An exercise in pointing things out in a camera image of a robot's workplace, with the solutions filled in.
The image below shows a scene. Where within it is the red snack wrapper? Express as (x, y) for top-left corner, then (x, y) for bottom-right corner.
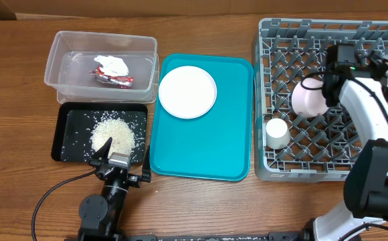
(90, 68), (134, 89)

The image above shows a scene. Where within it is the large white plate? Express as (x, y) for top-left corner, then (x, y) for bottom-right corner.
(159, 66), (217, 119)

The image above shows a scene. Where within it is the pink-white bowl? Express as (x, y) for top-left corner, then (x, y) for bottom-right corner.
(291, 78), (328, 118)

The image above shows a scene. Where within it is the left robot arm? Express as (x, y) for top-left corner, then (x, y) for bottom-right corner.
(77, 138), (151, 241)

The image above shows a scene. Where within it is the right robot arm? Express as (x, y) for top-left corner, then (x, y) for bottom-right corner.
(303, 67), (388, 240)

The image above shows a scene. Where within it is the teal serving tray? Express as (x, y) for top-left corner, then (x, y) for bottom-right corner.
(150, 54), (254, 181)

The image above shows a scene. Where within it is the white napkin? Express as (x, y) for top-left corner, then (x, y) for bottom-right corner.
(94, 56), (129, 76)

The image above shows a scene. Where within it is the pile of rice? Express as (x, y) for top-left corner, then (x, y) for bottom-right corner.
(90, 119), (135, 155)

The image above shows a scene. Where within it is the white cup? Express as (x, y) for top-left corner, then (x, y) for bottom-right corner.
(266, 118), (290, 149)

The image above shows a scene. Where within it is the grey dishwasher rack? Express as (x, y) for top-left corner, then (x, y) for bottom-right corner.
(254, 18), (388, 183)

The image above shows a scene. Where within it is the clear plastic bin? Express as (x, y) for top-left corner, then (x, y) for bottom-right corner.
(44, 31), (159, 103)

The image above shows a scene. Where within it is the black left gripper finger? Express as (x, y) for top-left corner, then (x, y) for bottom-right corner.
(92, 137), (112, 163)
(141, 146), (151, 183)

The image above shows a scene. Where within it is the black plastic tray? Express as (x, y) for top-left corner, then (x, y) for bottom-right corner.
(51, 102), (148, 164)

